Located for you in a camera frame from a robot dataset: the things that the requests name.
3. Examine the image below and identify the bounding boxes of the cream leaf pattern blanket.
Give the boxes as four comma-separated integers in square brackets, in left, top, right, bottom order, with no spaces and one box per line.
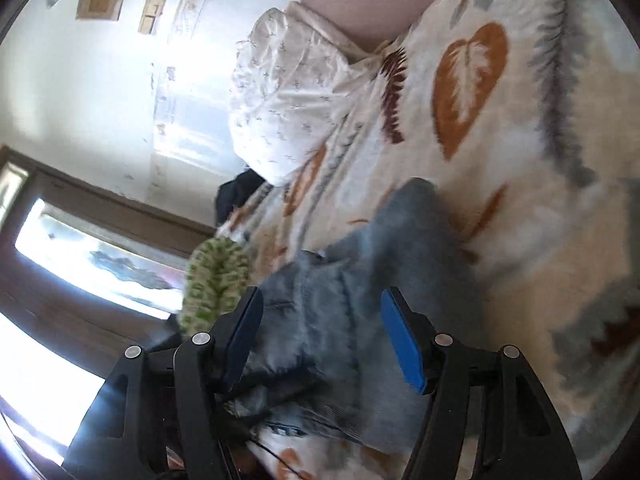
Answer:
[221,0,639,479]

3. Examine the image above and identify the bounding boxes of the white patterned pillow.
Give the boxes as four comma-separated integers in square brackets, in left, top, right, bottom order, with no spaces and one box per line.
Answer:
[229,2,381,186]

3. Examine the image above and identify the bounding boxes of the grey washed denim pants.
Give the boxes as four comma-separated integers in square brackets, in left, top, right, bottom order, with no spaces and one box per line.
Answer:
[228,179,488,454]

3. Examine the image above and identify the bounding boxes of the black garment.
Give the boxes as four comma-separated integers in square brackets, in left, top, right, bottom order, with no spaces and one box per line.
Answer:
[214,169,272,230]

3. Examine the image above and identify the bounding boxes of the beige wall light switch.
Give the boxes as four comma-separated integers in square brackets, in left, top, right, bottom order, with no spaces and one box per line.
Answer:
[138,0,166,35]

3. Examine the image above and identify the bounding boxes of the green white patterned quilt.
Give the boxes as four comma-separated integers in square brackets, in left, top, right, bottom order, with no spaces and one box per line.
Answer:
[178,237,252,337]

